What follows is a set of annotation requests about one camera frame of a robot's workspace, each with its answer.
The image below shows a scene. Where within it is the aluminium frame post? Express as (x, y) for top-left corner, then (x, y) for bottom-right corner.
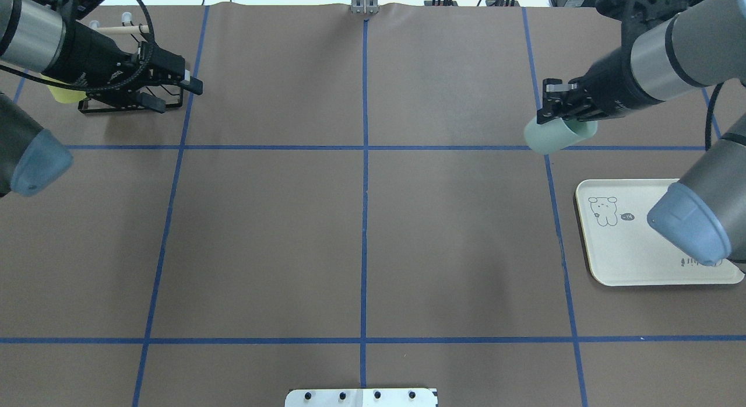
(350, 0), (380, 15)

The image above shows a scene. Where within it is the cream rabbit tray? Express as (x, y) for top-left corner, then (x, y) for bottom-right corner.
(575, 178), (744, 286)

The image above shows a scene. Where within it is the yellow plastic cup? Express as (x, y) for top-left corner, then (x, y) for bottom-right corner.
(48, 85), (86, 104)

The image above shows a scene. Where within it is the pale green plastic cup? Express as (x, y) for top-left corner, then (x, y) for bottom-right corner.
(524, 117), (599, 155)

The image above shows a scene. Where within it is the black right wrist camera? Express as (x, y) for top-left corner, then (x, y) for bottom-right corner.
(595, 0), (690, 45)

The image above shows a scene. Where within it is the wooden rack handle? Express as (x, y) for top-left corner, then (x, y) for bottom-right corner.
(93, 24), (151, 35)

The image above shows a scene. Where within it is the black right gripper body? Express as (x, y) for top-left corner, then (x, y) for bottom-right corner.
(563, 75), (613, 122)

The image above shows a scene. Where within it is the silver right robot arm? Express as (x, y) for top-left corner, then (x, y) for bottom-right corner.
(524, 0), (744, 268)

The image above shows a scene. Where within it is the black wire cup rack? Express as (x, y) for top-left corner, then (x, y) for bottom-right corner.
(78, 12), (203, 114)

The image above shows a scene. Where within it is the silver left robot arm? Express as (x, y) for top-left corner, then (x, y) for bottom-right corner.
(1, 0), (203, 197)

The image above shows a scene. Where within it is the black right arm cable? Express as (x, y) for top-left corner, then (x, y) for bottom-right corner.
(704, 80), (726, 151)

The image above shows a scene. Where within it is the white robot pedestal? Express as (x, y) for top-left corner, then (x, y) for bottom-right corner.
(284, 388), (439, 406)

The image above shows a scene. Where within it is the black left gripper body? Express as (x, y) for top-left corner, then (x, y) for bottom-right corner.
(117, 42), (188, 96)

